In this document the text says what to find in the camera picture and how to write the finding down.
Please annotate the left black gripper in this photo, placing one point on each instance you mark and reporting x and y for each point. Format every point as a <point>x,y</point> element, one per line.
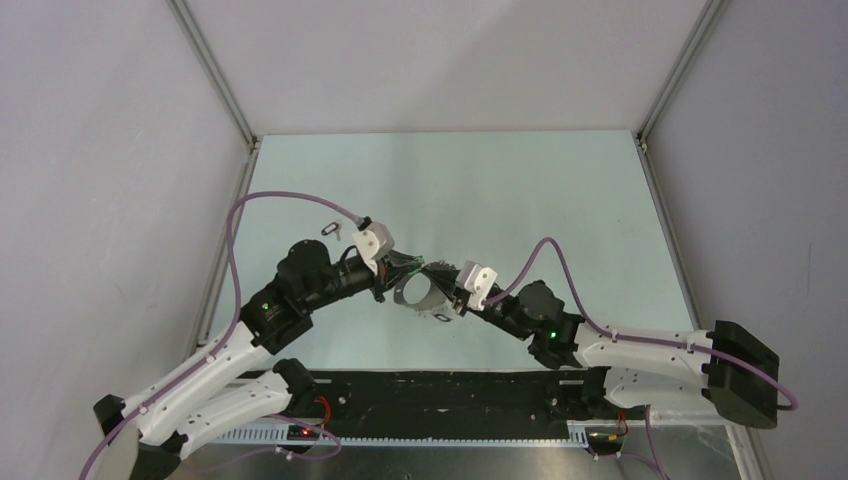
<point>399,263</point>

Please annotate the grey slotted cable duct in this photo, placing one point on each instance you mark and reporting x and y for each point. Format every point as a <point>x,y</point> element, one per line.
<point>285,434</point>

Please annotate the aluminium frame post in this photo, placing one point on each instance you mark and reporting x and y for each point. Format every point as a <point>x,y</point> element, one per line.
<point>697,38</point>
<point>203,51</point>

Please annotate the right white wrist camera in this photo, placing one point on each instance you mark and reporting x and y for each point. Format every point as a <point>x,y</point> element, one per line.
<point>476,280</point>

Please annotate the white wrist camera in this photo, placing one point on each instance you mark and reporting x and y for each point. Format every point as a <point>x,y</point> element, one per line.
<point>476,280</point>
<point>373,242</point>

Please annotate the green capped key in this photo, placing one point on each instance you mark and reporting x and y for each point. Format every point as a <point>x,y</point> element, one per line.
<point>415,265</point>

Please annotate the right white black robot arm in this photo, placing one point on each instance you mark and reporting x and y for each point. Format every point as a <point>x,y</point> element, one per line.
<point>726,369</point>

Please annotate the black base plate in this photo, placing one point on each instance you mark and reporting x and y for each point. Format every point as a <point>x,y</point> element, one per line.
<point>457,404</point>

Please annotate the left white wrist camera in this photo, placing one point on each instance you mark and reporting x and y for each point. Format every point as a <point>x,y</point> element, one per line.
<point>373,242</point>

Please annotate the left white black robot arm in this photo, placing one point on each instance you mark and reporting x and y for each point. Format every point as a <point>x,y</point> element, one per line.
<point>189,407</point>

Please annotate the black tagged key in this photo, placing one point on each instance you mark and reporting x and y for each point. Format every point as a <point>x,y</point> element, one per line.
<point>332,229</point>

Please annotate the left aluminium frame post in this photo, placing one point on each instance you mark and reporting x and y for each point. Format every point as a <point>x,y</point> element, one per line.
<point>203,51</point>

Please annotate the right aluminium frame post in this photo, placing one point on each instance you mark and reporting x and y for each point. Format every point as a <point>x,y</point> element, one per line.
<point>697,38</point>

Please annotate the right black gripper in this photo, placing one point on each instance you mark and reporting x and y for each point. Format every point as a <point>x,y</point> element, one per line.
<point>446,281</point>

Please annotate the grey toothed keyring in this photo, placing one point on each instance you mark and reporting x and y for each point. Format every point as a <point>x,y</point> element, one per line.
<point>416,293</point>

